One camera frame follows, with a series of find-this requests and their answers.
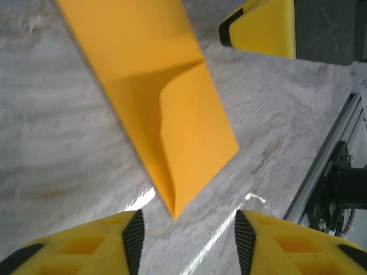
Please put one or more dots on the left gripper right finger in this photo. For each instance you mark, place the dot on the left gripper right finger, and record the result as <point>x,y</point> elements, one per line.
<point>292,252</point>

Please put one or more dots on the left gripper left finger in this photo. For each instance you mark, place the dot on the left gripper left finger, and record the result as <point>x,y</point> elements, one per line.
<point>86,252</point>

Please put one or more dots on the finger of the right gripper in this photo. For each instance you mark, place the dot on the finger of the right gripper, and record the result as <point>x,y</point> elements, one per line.
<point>263,28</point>

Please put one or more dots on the orange square paper sheet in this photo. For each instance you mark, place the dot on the orange square paper sheet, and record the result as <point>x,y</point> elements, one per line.
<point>160,86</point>

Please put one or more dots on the black base plate right arm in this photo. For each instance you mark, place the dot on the black base plate right arm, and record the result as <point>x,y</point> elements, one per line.
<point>339,154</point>

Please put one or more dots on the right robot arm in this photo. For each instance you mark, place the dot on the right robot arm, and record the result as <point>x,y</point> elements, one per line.
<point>352,183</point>

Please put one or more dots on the aluminium mounting rail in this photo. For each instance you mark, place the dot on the aluminium mounting rail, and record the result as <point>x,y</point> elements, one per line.
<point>311,183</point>

